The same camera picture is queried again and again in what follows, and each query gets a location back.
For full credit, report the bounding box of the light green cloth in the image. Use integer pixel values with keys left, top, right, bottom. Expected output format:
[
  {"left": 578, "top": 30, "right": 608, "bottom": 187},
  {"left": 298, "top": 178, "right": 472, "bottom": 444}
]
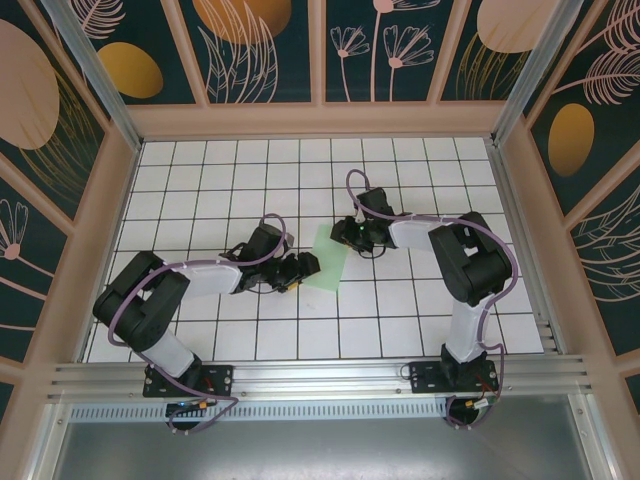
[{"left": 298, "top": 222, "right": 351, "bottom": 292}]

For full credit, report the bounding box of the grey metal sheet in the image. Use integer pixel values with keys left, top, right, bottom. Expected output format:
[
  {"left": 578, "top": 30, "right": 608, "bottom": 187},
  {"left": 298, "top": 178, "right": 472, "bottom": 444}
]
[{"left": 49, "top": 420, "right": 601, "bottom": 480}]

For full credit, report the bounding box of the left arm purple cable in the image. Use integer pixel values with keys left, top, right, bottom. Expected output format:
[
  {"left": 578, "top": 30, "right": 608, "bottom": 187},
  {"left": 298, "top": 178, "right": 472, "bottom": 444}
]
[{"left": 108, "top": 213, "right": 287, "bottom": 436}]

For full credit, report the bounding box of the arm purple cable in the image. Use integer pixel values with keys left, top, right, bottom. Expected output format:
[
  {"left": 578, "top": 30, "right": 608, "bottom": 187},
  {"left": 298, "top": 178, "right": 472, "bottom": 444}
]
[
  {"left": 346, "top": 169, "right": 517, "bottom": 432},
  {"left": 108, "top": 213, "right": 287, "bottom": 436}
]

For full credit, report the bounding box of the long aluminium mounting rail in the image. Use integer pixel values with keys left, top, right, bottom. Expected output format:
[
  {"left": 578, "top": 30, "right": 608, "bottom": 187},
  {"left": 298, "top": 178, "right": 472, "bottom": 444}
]
[{"left": 47, "top": 353, "right": 599, "bottom": 401}]

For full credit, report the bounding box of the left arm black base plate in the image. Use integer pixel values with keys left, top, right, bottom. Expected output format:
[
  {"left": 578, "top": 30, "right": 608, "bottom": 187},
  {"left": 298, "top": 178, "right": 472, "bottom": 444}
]
[{"left": 143, "top": 363, "right": 235, "bottom": 399}]

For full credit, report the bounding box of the perforated metal cable tray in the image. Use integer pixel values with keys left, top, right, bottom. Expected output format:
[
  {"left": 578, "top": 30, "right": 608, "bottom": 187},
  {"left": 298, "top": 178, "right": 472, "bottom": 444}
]
[{"left": 69, "top": 403, "right": 451, "bottom": 421}]

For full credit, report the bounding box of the aluminium side rail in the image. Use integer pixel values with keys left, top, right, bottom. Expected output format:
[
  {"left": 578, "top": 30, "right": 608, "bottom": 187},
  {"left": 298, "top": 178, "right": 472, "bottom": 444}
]
[{"left": 487, "top": 139, "right": 566, "bottom": 354}]

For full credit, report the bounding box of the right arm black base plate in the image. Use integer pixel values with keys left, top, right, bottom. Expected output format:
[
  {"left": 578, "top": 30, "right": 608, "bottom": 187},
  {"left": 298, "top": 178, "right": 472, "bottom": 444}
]
[{"left": 408, "top": 360, "right": 499, "bottom": 396}]

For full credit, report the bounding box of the aluminium frame post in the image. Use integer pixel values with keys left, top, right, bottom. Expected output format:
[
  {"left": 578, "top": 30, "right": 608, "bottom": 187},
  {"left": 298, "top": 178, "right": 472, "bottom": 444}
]
[
  {"left": 42, "top": 0, "right": 144, "bottom": 151},
  {"left": 492, "top": 0, "right": 586, "bottom": 146}
]

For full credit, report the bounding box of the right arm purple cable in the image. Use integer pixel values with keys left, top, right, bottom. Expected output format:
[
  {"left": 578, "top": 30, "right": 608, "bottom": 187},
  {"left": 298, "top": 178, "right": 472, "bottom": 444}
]
[{"left": 346, "top": 169, "right": 517, "bottom": 432}]

